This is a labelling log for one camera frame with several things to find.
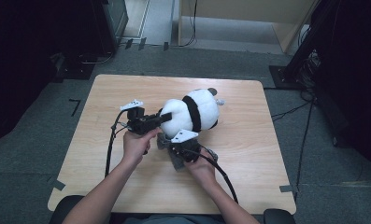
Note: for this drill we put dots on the person's grey trousers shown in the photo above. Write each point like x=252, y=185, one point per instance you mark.
x=174, y=220

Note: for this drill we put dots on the dark curtain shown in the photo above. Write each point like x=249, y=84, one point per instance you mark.
x=24, y=62
x=354, y=77

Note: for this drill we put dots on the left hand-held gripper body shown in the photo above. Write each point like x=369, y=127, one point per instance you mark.
x=139, y=123

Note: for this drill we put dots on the person's left hand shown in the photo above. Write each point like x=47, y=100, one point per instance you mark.
x=135, y=146

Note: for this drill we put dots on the dark cabinet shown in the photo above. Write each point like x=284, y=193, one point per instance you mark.
x=111, y=25

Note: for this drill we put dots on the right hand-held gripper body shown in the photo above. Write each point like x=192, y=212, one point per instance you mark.
x=189, y=149

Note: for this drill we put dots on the person's right hand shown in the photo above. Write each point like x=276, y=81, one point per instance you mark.
x=205, y=171

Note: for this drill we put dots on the panda plush toy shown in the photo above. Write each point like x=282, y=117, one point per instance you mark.
x=205, y=109

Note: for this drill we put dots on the grey fluffy cloth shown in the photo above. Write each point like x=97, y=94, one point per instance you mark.
x=177, y=161

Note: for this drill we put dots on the black metal stand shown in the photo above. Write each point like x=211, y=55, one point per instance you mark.
x=298, y=53

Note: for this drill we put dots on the black chair armrest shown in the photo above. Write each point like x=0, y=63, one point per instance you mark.
x=61, y=211
x=281, y=217

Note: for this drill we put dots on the black stand base plate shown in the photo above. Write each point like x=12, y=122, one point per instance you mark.
x=74, y=70

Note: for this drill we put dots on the grey tape strip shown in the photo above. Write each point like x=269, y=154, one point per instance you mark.
x=58, y=185
x=286, y=188

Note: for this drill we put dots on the black tape corner mark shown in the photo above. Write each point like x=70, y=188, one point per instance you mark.
x=76, y=107

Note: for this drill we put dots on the light wooden desk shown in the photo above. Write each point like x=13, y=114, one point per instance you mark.
x=236, y=9

